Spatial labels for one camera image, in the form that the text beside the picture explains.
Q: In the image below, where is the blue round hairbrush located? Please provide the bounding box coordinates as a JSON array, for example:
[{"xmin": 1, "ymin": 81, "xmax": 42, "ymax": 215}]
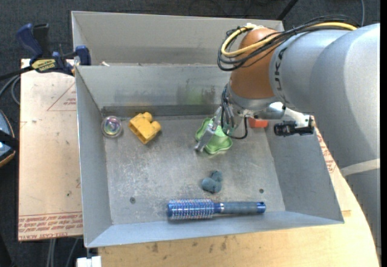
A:
[{"xmin": 166, "ymin": 198, "xmax": 267, "ymax": 221}]

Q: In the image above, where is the yellow toy block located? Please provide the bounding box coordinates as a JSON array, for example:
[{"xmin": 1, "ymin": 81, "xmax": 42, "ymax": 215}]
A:
[{"xmin": 128, "ymin": 111, "xmax": 162, "ymax": 145}]

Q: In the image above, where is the orange-red block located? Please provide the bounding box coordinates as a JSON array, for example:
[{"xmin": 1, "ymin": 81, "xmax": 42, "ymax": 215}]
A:
[{"xmin": 248, "ymin": 117, "xmax": 268, "ymax": 129}]

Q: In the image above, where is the black cylinder on white bracket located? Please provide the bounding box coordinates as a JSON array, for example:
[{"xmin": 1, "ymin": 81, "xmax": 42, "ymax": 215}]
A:
[{"xmin": 273, "ymin": 104, "xmax": 316, "ymax": 138}]

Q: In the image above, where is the clear glass ball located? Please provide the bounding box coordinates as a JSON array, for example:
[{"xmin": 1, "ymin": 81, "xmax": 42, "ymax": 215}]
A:
[{"xmin": 100, "ymin": 115, "xmax": 124, "ymax": 139}]

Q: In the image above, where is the dark blue-grey cloth lump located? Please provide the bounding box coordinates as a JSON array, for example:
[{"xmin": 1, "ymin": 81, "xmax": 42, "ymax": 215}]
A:
[{"xmin": 201, "ymin": 170, "xmax": 224, "ymax": 194}]

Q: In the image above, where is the grey metal bin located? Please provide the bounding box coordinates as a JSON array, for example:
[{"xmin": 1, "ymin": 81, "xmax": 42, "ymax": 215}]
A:
[{"xmin": 71, "ymin": 10, "xmax": 345, "ymax": 249}]

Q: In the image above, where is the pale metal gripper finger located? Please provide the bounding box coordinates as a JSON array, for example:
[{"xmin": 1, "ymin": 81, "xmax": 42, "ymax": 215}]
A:
[{"xmin": 193, "ymin": 127, "xmax": 218, "ymax": 152}]

